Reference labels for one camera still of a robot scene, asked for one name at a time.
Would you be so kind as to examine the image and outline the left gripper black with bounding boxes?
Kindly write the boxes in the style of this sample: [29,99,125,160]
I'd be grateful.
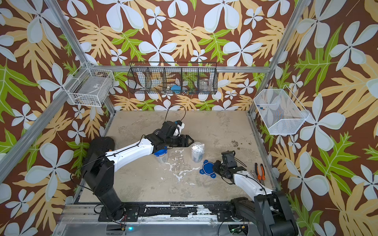
[165,134,195,147]

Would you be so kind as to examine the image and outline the clear jar blue lid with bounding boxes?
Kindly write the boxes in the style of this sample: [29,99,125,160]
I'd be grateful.
[154,147,168,164]

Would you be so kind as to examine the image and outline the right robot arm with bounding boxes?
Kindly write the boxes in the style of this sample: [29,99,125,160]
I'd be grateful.
[213,160,299,236]

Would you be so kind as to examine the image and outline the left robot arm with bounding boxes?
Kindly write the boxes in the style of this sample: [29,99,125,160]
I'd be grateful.
[81,121,195,222]

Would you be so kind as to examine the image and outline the metal wrench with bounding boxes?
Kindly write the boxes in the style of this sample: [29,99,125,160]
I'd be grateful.
[250,170,258,180]

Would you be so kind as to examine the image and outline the blue object in basket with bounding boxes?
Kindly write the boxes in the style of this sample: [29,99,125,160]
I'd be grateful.
[170,85,182,94]

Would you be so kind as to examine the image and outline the white mesh basket right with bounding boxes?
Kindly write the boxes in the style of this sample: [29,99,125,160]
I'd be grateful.
[254,86,310,136]

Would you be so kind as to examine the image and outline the black tool case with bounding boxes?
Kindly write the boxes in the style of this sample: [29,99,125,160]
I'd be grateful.
[88,137,115,156]

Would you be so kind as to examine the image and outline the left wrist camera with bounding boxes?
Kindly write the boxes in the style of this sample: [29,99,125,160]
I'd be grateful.
[173,121,185,137]

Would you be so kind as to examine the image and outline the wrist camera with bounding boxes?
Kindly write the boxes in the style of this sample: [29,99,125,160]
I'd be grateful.
[221,150,237,168]
[173,121,185,137]

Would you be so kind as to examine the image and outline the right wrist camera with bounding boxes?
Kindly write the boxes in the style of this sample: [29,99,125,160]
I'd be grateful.
[221,150,237,168]

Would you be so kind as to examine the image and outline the orange handled pliers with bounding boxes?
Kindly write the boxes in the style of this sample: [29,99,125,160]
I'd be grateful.
[255,163,265,185]

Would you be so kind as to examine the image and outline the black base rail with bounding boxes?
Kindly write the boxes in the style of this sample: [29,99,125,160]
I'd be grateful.
[94,201,249,223]

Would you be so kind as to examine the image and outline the black wire basket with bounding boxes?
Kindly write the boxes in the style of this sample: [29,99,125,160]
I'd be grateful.
[127,62,219,95]

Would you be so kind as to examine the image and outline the white wire basket left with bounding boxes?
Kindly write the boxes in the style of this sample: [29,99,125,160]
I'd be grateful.
[65,63,115,107]

